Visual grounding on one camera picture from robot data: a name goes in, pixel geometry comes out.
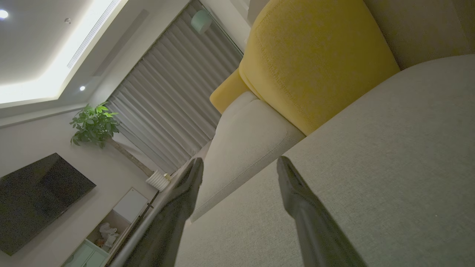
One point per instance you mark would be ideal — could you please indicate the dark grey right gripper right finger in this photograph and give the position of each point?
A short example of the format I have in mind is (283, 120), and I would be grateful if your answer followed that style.
(315, 230)

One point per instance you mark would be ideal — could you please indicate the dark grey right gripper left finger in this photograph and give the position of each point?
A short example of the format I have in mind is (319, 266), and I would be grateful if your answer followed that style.
(174, 218)

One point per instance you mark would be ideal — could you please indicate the white ribbed plant pot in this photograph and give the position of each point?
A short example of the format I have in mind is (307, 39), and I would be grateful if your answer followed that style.
(157, 181)

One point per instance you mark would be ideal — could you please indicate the white and mint cabinet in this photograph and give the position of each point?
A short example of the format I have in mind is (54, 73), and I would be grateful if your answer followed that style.
(130, 205)

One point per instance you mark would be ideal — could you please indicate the white toy figure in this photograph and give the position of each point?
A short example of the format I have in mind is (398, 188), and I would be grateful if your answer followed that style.
(108, 233)

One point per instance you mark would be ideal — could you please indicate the grey and yellow sofa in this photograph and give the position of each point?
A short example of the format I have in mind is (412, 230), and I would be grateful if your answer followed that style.
(371, 167)

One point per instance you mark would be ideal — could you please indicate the grey sofa back cushion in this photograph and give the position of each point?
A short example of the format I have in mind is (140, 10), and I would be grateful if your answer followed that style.
(245, 152)

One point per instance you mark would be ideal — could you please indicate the green potted tree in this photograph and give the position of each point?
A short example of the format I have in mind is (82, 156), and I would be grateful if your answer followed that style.
(94, 124)

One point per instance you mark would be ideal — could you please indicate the grey pleated curtain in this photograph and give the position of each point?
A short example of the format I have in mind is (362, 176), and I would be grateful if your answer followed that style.
(174, 92)

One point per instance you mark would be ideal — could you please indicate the grey sofa seat cushion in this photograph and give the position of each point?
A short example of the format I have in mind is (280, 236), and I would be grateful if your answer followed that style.
(241, 101)

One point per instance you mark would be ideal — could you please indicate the large yellow sofa back cushion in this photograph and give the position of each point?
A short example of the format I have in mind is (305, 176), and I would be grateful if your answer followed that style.
(315, 63)

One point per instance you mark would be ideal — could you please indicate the long ceiling air vent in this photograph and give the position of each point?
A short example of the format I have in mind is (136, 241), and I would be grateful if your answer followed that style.
(91, 35)

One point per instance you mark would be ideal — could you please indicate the black wall television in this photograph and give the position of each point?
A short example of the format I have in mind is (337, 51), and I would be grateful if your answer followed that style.
(37, 200)

